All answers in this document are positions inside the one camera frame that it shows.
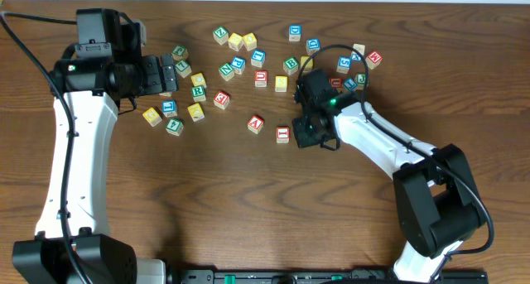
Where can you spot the yellow S block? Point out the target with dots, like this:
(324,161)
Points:
(281,83)

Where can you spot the blue D block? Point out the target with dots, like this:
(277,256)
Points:
(294,33)

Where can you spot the red U block centre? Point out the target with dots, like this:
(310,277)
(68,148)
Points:
(260,78)

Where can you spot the green J block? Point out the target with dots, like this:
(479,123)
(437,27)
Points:
(361,81)

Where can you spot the red E block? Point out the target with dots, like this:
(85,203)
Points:
(222,100)

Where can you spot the blue X block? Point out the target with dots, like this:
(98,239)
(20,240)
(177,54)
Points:
(358,53)

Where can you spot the blue P block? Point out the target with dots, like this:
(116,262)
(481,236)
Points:
(238,65)

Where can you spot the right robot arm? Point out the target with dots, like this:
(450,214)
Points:
(438,205)

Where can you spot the yellow block beside B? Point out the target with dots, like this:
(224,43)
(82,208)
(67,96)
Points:
(306,64)

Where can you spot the yellow block lower left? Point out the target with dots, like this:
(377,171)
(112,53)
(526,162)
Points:
(152,116)

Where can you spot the green 7 block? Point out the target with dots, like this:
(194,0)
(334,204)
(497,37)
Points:
(183,68)

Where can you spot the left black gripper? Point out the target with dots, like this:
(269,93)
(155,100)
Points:
(154,84)

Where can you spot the blue 5 block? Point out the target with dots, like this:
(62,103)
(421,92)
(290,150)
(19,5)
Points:
(344,65)

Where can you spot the green R block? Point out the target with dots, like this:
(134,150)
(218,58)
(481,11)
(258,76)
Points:
(198,93)

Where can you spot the yellow block top left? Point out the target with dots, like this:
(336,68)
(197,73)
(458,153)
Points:
(235,41)

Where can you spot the red M block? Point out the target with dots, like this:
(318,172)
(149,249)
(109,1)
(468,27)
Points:
(373,59)

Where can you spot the yellow block lower centre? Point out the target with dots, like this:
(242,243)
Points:
(196,112)

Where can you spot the red I block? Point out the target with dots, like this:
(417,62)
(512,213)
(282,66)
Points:
(283,135)

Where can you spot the yellow block above R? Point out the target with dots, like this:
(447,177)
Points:
(198,80)

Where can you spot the green Z block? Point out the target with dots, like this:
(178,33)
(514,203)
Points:
(221,35)

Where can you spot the red A block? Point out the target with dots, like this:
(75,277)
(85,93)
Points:
(255,124)

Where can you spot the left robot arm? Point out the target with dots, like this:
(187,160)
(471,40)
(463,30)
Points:
(104,66)

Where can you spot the yellow block top right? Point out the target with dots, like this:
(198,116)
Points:
(250,41)

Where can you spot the blue L block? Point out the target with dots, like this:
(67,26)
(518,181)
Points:
(169,108)

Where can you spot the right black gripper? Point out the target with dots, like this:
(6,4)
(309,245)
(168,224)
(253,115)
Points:
(302,137)

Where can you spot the green B block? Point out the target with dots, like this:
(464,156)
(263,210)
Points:
(290,65)

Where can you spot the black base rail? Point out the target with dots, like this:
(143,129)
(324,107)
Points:
(301,277)

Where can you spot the green 4 block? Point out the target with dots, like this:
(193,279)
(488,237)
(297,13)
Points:
(174,126)

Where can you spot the blue 1 block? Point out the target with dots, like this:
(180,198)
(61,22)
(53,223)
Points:
(350,84)

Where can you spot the blue T block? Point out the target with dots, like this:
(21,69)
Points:
(257,59)

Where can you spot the green N block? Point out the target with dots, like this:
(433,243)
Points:
(226,71)

